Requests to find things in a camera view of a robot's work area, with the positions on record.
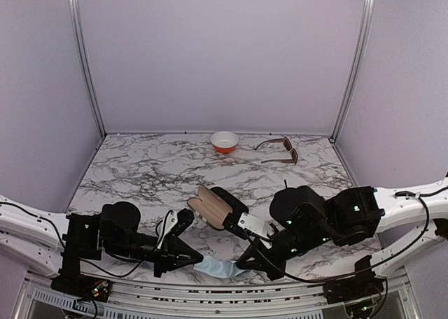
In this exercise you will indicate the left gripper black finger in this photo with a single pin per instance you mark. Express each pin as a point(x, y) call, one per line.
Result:
point(180, 261)
point(184, 252)

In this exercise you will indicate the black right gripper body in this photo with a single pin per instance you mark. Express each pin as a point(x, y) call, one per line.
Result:
point(281, 264)

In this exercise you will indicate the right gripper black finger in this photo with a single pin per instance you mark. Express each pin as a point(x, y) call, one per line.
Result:
point(251, 255)
point(256, 264)

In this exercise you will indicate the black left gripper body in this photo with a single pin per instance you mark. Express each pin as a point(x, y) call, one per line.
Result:
point(167, 257)

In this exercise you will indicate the black woven glasses case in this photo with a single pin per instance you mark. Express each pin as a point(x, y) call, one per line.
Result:
point(232, 205)

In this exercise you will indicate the brown striped glasses case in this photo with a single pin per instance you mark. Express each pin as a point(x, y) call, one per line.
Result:
point(208, 206)

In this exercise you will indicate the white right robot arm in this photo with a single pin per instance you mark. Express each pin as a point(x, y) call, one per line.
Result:
point(350, 217)

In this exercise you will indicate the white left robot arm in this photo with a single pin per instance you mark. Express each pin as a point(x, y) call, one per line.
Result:
point(55, 244)

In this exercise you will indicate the brown translucent sunglasses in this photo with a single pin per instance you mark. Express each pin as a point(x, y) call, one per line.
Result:
point(286, 145)

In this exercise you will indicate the white bowl orange outside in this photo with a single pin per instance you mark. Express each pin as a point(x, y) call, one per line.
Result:
point(224, 142)

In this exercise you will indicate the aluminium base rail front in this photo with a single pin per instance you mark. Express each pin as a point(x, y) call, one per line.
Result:
point(136, 299)

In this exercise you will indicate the aluminium frame post left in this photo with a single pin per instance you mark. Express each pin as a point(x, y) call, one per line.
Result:
point(76, 19)

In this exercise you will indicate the aluminium frame post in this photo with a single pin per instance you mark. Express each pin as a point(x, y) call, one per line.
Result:
point(359, 53)
point(76, 19)

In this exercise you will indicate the aluminium frame post right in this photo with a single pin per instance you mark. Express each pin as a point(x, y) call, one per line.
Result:
point(359, 53)

